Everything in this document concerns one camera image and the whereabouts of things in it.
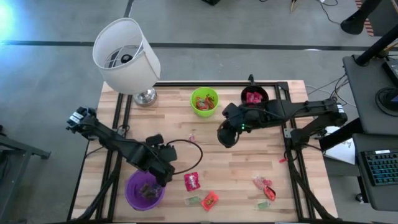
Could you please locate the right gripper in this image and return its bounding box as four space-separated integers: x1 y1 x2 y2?
217 102 254 149

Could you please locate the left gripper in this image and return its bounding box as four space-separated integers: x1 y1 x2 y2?
136 143 178 187

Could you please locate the red Skittles packet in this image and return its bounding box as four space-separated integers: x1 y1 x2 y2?
183 171 201 192

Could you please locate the pink candy in clear wrapper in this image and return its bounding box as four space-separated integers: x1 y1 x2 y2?
252 174 273 190

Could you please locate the orange red candy packet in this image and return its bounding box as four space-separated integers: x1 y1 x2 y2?
263 185 277 202

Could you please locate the black plastic bucket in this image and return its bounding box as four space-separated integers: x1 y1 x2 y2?
241 85 270 108

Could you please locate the purple plastic bucket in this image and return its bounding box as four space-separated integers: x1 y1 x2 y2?
124 169 166 212

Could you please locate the green plastic bucket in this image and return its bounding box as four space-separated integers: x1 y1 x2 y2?
190 86 220 118

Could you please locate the black desk leg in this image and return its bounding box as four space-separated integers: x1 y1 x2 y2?
319 118 364 152

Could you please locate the white paper sheet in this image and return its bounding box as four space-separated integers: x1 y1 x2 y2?
323 124 357 166

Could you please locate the white shade table lamp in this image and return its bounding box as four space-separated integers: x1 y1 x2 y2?
92 17 162 107

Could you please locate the grey desk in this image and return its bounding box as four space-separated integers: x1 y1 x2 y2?
341 54 398 135
353 133 398 212

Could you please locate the black round stand base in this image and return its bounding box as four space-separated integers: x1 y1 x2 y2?
374 86 398 118

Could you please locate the person's leg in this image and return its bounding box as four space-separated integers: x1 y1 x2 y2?
340 0 384 35

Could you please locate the black backlit keyboard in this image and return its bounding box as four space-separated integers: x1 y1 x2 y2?
362 149 398 187

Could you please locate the dark grey table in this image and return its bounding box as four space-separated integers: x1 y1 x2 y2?
0 124 52 224

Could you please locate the black diagonal pole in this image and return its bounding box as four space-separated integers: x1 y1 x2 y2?
354 23 398 67

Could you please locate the red white striped rug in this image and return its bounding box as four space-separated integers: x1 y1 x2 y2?
354 0 376 37

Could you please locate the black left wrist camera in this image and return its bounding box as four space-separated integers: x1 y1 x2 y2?
145 133 165 146

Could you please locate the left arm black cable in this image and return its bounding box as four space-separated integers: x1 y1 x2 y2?
166 139 204 175

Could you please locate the black floor cable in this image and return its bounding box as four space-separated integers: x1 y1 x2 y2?
315 0 343 26

